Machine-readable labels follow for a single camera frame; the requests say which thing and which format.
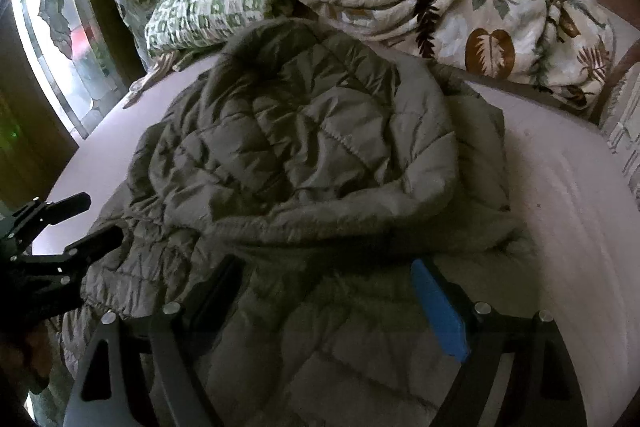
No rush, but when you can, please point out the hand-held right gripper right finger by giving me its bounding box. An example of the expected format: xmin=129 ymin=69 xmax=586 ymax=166
xmin=410 ymin=258 xmax=590 ymax=427

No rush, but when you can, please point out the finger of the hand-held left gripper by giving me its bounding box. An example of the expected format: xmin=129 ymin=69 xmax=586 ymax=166
xmin=10 ymin=225 xmax=124 ymax=313
xmin=12 ymin=192 xmax=92 ymax=240

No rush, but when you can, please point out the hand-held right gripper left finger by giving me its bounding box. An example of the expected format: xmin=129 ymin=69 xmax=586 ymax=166
xmin=62 ymin=256 xmax=246 ymax=427

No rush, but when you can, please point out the olive quilted puffer jacket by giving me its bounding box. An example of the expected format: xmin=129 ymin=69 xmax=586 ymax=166
xmin=60 ymin=18 xmax=541 ymax=427

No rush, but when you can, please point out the person's left hand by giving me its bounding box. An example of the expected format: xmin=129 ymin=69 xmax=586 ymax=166
xmin=0 ymin=324 xmax=53 ymax=395

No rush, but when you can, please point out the bed with pale mattress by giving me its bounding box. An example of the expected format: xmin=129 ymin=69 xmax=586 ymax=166
xmin=42 ymin=7 xmax=640 ymax=427

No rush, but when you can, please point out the beige striped cloth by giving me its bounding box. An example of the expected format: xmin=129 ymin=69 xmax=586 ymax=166
xmin=122 ymin=52 xmax=181 ymax=108

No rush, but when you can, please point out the glass door pane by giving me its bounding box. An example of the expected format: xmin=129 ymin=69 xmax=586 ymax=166
xmin=12 ymin=0 xmax=126 ymax=140

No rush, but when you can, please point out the green patterned pillow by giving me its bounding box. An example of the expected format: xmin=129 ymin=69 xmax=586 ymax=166
xmin=145 ymin=0 xmax=286 ymax=55

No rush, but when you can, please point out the striped bolster cushion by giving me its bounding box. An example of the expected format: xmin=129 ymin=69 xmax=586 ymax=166
xmin=600 ymin=72 xmax=640 ymax=202

